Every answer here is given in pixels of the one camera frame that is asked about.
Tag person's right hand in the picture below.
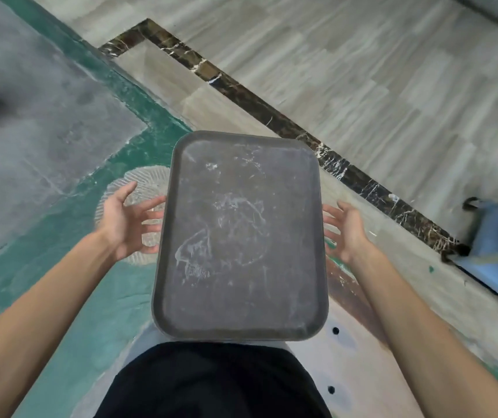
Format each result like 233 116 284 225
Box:
322 200 377 269

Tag person's left hand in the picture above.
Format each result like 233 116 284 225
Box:
96 181 167 262

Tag person's left forearm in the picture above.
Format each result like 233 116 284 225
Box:
0 233 117 418

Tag person's right forearm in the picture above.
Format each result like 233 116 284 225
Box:
349 247 498 418

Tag dark grey plastic tray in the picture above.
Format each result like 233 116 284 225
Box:
151 130 330 343

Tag white seat with holes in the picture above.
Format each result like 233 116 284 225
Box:
71 300 426 418

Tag person's black garment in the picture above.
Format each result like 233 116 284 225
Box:
93 341 333 418

